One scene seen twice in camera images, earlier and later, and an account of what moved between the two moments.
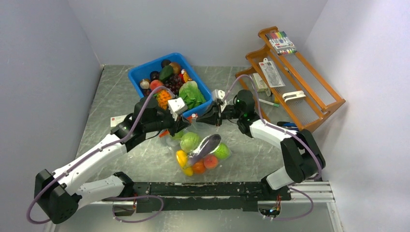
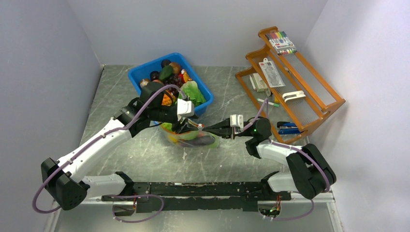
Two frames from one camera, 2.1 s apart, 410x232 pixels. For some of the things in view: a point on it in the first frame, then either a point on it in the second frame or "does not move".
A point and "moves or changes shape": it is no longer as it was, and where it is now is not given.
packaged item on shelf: x=270 y=74 does not move
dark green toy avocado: x=166 y=72 does not move
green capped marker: x=269 y=103 does not move
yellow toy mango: x=182 y=157 -> x=174 y=139
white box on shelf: x=260 y=84 does not move
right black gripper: x=209 y=118 -> x=222 y=129
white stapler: x=293 y=95 does not move
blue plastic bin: x=142 y=72 does not move
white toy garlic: x=144 y=84 does not move
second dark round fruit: x=154 y=75 does not move
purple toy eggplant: x=206 y=147 -> x=201 y=141
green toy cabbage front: x=189 y=141 moves or changes shape
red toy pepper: x=181 y=77 does not move
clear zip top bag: x=199 y=149 moves or changes shape
